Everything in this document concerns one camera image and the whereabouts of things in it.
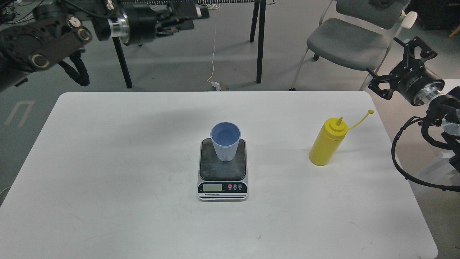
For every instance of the yellow squeeze bottle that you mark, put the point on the yellow squeeze bottle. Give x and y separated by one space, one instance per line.
329 138

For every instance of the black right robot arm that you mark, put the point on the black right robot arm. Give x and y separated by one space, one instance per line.
440 126

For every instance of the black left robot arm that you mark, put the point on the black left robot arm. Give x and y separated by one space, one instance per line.
57 35

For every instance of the grey office chair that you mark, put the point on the grey office chair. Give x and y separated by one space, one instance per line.
353 46

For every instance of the blue ribbed plastic cup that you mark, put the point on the blue ribbed plastic cup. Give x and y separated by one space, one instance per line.
225 137

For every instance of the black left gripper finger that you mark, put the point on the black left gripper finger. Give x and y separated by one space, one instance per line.
182 11
168 27

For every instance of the digital kitchen scale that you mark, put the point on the digital kitchen scale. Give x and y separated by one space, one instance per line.
222 180

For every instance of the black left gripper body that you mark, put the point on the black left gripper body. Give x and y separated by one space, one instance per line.
134 24

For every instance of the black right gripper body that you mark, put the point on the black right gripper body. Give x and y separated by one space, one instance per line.
415 84

